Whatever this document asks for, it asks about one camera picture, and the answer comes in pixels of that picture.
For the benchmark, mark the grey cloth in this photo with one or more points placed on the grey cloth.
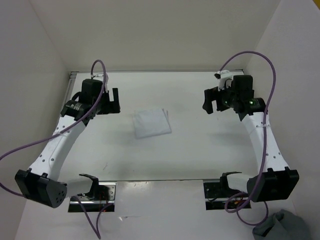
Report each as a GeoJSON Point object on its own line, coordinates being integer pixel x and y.
{"type": "Point", "coordinates": [282, 225]}

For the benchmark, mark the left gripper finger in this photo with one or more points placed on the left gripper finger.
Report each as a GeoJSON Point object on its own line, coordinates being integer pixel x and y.
{"type": "Point", "coordinates": [116, 108]}
{"type": "Point", "coordinates": [106, 97]}

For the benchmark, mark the base mounting plate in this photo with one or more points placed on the base mounting plate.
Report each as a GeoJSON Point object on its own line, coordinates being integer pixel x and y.
{"type": "Point", "coordinates": [104, 196]}
{"type": "Point", "coordinates": [216, 196]}

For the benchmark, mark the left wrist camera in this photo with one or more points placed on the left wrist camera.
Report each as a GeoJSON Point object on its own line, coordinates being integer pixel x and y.
{"type": "Point", "coordinates": [104, 78]}

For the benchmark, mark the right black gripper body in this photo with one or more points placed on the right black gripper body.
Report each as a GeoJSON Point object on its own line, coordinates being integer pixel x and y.
{"type": "Point", "coordinates": [229, 96]}

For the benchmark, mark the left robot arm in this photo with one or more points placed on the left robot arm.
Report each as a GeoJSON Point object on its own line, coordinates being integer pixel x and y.
{"type": "Point", "coordinates": [40, 183]}

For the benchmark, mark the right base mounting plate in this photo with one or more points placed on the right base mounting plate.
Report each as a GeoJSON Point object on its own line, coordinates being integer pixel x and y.
{"type": "Point", "coordinates": [216, 196]}

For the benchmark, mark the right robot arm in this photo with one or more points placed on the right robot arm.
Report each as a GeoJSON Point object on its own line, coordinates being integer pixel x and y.
{"type": "Point", "coordinates": [275, 180]}

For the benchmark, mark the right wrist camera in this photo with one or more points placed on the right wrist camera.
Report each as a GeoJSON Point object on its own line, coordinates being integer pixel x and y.
{"type": "Point", "coordinates": [225, 78]}

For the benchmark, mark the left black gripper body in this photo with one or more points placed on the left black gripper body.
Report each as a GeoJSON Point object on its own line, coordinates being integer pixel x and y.
{"type": "Point", "coordinates": [105, 108]}

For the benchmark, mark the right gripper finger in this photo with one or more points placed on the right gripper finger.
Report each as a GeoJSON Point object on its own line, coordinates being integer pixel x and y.
{"type": "Point", "coordinates": [220, 106]}
{"type": "Point", "coordinates": [210, 95]}

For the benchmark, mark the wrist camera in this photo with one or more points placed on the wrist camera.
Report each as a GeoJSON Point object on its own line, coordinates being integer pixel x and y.
{"type": "Point", "coordinates": [104, 78]}
{"type": "Point", "coordinates": [225, 78]}

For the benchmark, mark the white skirt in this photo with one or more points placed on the white skirt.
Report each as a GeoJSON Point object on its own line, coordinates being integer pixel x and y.
{"type": "Point", "coordinates": [151, 123]}

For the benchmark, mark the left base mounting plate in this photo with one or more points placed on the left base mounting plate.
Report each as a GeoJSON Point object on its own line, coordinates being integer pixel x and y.
{"type": "Point", "coordinates": [104, 196]}

